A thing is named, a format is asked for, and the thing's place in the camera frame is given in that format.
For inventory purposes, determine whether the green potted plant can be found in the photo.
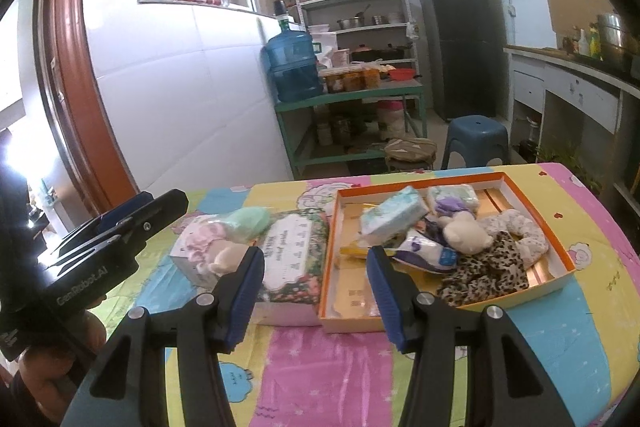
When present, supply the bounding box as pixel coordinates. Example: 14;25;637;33
535;142;601;192

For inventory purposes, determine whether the clear crinkly plastic bag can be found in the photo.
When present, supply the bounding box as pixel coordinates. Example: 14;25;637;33
169;213;236;290

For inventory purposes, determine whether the white counter cabinet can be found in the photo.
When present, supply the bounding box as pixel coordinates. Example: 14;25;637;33
504;46;640;208

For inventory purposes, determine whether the blue plastic stool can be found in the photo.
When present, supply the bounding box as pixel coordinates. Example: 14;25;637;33
440;115;511;170

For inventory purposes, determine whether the steel steamer pot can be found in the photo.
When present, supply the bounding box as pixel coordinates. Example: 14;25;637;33
597;12;633;62

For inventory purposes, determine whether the pink frilly scrunchie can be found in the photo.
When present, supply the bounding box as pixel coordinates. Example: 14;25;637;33
177;222;236;265

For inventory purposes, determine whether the white fluffy scrunchie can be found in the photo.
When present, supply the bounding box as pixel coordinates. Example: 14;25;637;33
477;209;550;265

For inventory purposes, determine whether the white packet blue print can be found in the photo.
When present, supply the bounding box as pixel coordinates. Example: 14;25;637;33
392;229;458;275

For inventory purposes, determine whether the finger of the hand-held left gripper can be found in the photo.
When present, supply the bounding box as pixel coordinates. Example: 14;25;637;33
57;191;155;253
47;188;190;270

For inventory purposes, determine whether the cream teddy bear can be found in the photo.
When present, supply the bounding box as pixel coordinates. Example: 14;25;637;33
439;212;492;255

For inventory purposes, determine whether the red-brown door frame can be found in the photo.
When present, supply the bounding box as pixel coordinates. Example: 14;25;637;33
37;0;138;208

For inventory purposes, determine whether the white bucket red lid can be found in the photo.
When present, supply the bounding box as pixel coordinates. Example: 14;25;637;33
377;101;406;140

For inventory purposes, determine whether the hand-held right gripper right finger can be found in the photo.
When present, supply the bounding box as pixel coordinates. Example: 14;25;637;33
366;246;576;427

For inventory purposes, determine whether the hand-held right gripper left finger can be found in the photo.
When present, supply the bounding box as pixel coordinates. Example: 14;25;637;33
60;247;266;427

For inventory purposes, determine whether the pale blue tissue packet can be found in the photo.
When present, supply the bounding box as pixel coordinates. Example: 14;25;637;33
360;186;430;247

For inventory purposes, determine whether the leopard print scarf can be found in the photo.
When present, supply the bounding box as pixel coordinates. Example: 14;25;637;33
437;232;531;308

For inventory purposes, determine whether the orange-rimmed cardboard box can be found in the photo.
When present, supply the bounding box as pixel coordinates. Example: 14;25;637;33
317;172;576;334

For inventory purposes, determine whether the round cushioned stool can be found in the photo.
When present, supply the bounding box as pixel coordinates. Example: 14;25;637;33
384;137;438;172

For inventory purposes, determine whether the pink carton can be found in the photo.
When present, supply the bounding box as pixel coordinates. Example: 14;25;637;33
320;49;351;70

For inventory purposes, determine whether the cream plush puff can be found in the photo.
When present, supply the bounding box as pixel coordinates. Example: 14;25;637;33
207;243;251;278

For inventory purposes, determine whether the white tissue packet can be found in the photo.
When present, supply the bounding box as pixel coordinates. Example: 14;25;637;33
426;183;480;212

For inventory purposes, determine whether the purple soft toy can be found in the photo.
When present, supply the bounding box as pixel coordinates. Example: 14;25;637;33
435;197;468;220

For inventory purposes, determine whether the person's left hand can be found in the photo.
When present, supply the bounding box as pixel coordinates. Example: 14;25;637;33
10;304;108;415

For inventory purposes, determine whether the blue water jug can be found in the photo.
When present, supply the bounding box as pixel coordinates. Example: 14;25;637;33
264;19;325;104

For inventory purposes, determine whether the green metal table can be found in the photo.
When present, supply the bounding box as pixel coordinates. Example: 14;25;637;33
274;79;428;180

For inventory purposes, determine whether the floral printed box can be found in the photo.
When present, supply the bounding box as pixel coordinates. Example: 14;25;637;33
252;209;333;327

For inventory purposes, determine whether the mint green plush puff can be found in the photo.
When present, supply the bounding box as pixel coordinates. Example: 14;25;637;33
222;207;273;244

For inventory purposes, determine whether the dark grey refrigerator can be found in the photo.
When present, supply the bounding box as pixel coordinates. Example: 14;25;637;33
416;0;498;120

